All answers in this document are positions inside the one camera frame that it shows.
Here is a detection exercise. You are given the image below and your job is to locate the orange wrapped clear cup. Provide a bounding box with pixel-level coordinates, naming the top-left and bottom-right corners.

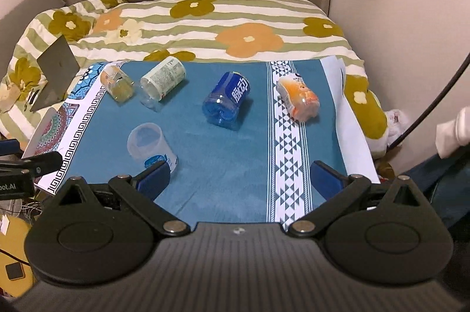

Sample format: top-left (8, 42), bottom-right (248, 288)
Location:
top-left (276, 73), bottom-right (320, 123)

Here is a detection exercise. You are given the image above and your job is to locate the blue patterned mat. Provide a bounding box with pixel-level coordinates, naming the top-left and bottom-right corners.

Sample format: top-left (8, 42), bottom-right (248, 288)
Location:
top-left (37, 60), bottom-right (346, 225)

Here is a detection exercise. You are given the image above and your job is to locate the floral striped quilt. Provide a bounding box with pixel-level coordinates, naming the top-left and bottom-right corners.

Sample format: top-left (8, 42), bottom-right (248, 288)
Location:
top-left (1, 0), bottom-right (389, 156)

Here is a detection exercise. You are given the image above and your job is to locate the white green label clear cup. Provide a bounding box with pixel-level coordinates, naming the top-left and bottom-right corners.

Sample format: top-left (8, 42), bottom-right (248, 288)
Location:
top-left (140, 56), bottom-right (187, 110)

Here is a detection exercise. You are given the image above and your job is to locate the translucent white cup blue logo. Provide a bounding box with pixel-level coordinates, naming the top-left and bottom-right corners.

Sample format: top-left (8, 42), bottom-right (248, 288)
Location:
top-left (127, 123), bottom-right (178, 173)

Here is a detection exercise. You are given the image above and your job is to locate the black cable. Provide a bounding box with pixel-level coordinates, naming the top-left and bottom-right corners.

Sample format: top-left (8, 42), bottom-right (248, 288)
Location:
top-left (385, 53), bottom-right (470, 153)

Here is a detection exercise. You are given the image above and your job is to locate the white sock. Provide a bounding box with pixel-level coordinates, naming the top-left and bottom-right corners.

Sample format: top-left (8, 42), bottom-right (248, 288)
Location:
top-left (435, 107), bottom-right (470, 158)

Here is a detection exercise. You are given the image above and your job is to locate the yellow round object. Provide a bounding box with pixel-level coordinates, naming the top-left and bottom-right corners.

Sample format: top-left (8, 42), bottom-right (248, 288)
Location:
top-left (0, 214), bottom-right (35, 298)

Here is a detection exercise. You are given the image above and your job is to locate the grey headboard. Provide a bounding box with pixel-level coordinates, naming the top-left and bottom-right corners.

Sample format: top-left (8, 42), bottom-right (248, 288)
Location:
top-left (0, 0), bottom-right (65, 77)

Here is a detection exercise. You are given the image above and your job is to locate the blue plastic cup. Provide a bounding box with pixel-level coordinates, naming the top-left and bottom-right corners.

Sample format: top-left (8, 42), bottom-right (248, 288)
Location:
top-left (202, 71), bottom-right (251, 130)

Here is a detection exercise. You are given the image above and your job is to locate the orange label clear cup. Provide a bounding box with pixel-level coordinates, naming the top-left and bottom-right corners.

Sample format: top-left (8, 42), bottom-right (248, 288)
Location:
top-left (100, 65), bottom-right (135, 103)

